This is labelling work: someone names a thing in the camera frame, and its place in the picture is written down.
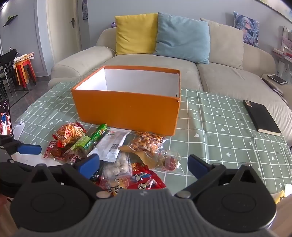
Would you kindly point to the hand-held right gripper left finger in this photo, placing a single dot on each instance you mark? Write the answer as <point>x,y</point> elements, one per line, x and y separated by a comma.
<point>87,165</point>

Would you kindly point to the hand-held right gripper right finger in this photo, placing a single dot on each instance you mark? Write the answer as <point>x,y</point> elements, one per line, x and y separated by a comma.
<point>196,167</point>

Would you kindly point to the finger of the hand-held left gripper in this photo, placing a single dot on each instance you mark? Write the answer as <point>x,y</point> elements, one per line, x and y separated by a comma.
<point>29,149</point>

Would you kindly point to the red meat snack packet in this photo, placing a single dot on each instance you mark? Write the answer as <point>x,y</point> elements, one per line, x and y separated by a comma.
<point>73,158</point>
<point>54,150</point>

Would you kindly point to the green raisin packet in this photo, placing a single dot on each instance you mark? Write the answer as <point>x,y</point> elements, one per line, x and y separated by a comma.
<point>83,143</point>

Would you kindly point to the clear packet with red snack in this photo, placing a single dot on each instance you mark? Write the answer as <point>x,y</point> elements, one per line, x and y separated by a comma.
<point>170,163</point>

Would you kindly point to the clear packet of white balls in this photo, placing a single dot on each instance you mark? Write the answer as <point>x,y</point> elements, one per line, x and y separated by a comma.
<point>116,168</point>

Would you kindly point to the white long snack packet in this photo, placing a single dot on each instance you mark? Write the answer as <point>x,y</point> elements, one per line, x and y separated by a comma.
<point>111,143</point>

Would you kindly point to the green sausage stick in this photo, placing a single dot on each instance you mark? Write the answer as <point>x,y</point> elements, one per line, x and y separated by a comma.
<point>100,131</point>

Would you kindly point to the orange stick snack packet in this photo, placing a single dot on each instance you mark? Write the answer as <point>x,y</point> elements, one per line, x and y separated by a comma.
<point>68,133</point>

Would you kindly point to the tan snack clear packet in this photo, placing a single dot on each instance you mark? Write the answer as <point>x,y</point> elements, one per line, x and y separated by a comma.
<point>139,156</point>

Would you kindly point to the large red snack packet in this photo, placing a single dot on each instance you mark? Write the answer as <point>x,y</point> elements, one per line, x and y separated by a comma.
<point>141,181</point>

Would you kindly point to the clear peanut packet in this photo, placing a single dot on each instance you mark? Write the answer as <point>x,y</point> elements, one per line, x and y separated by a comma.
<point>146,142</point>

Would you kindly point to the orange cardboard box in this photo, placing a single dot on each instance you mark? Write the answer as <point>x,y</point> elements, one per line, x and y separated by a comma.
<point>125,109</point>

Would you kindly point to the white plastic piece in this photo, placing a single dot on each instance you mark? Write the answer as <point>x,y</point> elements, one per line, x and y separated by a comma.
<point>19,127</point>

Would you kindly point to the green checked tablecloth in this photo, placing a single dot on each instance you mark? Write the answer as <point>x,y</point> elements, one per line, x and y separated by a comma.
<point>216,136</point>

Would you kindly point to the smartphone with lit screen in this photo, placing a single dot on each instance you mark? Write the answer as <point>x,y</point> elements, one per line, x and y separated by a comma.
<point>5,118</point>

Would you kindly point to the orange plastic stool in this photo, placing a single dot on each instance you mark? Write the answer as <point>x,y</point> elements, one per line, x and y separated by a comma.
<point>19,70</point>

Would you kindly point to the red plastic stool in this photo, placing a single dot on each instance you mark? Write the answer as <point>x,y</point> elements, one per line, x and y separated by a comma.
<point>30,69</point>

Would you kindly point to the black notebook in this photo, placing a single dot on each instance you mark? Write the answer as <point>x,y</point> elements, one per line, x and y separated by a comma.
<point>262,118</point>

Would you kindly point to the black chair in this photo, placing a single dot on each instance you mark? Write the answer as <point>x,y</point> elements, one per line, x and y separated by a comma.
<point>6,66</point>

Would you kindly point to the yellow and white packet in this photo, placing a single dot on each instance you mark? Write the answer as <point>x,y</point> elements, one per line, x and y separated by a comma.
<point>281,196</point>

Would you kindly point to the white and yellow bag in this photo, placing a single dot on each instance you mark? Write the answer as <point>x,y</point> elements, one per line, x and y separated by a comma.
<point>22,58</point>

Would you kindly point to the beige sofa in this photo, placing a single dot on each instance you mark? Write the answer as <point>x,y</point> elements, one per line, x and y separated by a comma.
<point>91,57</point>

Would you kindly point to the smartphone with white back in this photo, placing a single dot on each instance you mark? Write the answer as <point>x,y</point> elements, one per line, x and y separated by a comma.
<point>277,79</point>

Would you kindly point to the beige pillow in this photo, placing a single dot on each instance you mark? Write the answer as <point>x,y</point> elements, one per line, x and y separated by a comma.
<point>225,45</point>

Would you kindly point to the white door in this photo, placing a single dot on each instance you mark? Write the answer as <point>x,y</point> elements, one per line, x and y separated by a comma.
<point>63,27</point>

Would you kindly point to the light blue pillow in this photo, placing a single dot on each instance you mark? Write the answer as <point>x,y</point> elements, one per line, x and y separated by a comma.
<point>182,38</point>

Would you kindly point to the yellow pillow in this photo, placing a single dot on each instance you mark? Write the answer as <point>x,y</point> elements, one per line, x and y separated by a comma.
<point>134,34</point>

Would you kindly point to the purple object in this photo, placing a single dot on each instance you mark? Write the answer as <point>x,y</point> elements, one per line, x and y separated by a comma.
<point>113,24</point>

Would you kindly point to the white book rack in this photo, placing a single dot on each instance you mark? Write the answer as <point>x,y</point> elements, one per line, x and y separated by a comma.
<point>284,50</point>

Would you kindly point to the printed figure pillow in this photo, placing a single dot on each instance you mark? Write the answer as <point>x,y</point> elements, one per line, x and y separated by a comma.
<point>247,29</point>

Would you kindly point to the dark wall shelf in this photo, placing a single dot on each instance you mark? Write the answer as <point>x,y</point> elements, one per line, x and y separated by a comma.
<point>10,20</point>

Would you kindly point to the wall poster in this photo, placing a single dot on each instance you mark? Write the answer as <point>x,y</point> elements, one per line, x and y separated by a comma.
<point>84,9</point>

